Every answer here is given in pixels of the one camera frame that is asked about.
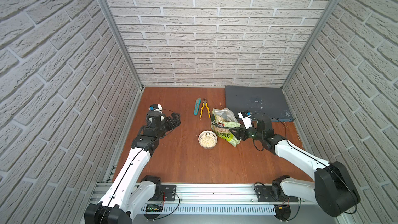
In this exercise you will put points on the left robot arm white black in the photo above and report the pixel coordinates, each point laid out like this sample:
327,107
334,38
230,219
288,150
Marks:
126,196

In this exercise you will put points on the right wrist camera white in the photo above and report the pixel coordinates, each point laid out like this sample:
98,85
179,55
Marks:
245,116

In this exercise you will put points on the right black round connector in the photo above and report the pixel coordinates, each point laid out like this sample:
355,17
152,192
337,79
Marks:
282,212

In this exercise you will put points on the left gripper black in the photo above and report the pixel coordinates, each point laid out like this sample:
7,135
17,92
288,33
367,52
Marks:
169,123

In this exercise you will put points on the green oats bag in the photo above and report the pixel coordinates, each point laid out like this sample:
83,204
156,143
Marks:
222,121

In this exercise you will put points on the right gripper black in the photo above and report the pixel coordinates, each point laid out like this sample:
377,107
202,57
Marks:
237,131

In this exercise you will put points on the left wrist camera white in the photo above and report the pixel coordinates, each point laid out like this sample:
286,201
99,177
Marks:
156,108

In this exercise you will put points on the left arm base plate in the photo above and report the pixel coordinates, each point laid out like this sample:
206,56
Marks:
164,193

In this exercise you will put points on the teal utility knife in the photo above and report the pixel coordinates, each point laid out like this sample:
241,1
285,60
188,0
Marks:
197,106

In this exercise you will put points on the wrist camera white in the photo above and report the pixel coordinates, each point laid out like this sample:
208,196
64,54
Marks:
245,116
156,108

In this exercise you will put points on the yellow handled pliers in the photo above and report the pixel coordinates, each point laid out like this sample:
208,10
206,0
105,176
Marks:
205,107

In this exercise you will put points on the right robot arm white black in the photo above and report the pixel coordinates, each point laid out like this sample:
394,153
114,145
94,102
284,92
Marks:
331,186

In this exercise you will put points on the left green circuit board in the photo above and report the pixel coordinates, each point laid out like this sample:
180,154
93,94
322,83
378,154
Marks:
153,208

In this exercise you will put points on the dark grey network switch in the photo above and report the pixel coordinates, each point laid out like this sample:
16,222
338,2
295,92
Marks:
263,101

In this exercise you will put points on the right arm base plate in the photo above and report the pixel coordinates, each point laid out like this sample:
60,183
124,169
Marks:
271,194

